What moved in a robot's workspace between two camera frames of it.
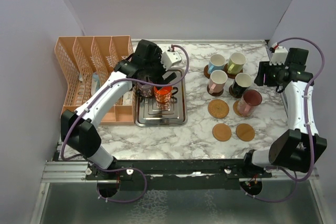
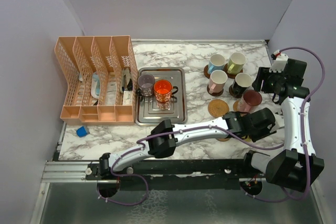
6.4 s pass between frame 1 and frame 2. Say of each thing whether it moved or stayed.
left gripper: moved
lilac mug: stayed
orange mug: stayed
